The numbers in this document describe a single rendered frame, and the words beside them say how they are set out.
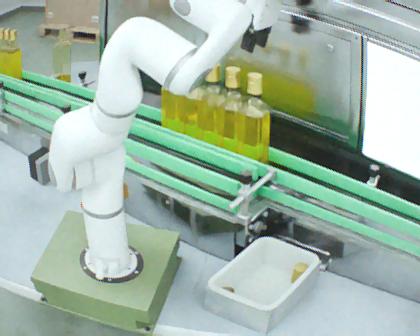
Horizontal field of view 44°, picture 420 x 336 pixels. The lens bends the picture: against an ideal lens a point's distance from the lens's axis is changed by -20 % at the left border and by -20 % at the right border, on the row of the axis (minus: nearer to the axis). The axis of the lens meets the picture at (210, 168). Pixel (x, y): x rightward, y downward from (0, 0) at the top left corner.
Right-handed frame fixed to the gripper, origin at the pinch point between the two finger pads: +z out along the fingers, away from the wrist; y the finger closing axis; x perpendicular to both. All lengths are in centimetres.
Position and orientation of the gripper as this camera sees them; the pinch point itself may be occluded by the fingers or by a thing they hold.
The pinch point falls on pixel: (254, 41)
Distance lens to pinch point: 137.4
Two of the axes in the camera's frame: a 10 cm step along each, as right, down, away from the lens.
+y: -5.9, 4.2, -6.9
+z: -2.1, 7.5, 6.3
